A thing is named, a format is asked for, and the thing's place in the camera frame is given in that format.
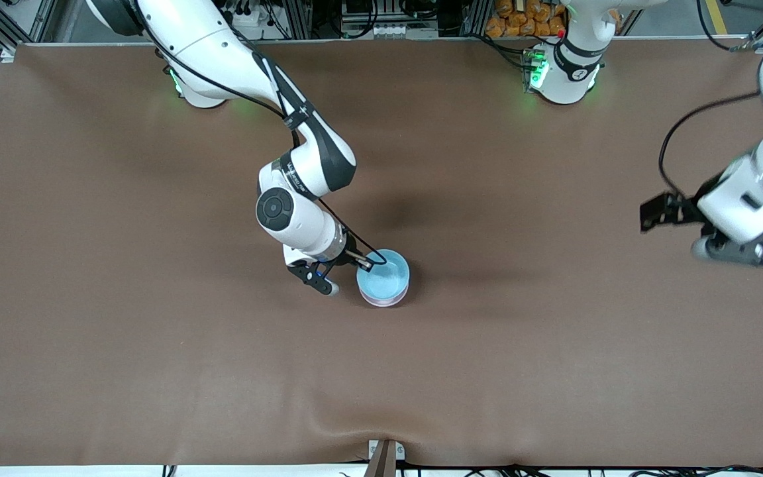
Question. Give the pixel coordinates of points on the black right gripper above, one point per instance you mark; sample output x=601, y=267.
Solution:
x=350, y=257

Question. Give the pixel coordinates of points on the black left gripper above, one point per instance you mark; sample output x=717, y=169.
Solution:
x=685, y=206

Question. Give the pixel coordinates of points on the blue plastic bowl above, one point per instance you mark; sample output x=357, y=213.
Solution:
x=385, y=278

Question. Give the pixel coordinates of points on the pink plastic bowl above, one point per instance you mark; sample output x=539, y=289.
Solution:
x=383, y=304

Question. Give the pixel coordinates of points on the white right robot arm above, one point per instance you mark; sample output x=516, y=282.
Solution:
x=209, y=43

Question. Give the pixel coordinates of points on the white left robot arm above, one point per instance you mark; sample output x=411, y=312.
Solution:
x=573, y=66

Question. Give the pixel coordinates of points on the brown table mat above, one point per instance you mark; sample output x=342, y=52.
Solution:
x=487, y=364

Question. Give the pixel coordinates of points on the white power strip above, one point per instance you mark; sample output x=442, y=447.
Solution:
x=395, y=32

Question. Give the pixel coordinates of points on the bag of orange items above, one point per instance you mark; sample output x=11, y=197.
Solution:
x=520, y=18

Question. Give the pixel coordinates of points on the white socket strip with plugs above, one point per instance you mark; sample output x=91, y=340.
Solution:
x=246, y=16

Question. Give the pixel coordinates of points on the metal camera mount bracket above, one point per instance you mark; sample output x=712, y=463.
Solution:
x=385, y=457

